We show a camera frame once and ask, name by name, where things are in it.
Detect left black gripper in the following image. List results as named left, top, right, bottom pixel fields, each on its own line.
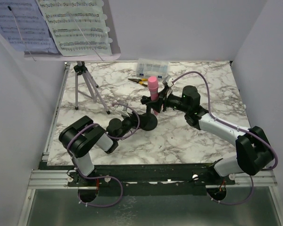
left=116, top=111, right=150, bottom=141

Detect black microphone stand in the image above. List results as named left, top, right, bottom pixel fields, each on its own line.
left=140, top=96, right=158, bottom=131

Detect pink toy microphone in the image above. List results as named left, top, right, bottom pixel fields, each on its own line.
left=148, top=76, right=158, bottom=101

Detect lilac music stand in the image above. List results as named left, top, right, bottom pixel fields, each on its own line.
left=0, top=0, right=122, bottom=115

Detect white sheet music page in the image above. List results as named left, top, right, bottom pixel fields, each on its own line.
left=37, top=0, right=112, bottom=57

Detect lilac sheet music page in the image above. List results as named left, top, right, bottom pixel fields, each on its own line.
left=0, top=0, right=58, bottom=54

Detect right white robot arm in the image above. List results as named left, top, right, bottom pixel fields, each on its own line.
left=147, top=85, right=274, bottom=185

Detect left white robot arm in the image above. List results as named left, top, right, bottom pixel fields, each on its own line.
left=58, top=114, right=141, bottom=186

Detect clear plastic screw box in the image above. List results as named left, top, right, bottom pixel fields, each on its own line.
left=135, top=58, right=169, bottom=80

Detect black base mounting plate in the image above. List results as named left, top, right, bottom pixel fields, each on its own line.
left=67, top=163, right=235, bottom=196

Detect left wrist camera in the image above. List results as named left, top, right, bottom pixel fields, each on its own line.
left=115, top=102, right=132, bottom=117

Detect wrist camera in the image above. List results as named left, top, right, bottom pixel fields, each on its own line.
left=115, top=102, right=132, bottom=117
left=162, top=75, right=175, bottom=91

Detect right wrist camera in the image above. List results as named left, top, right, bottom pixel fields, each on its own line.
left=162, top=75, right=175, bottom=91

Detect yellow handled pliers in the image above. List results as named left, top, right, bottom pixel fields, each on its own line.
left=128, top=78, right=148, bottom=87

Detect aluminium frame rail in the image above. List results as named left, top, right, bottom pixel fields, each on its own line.
left=28, top=170, right=277, bottom=189

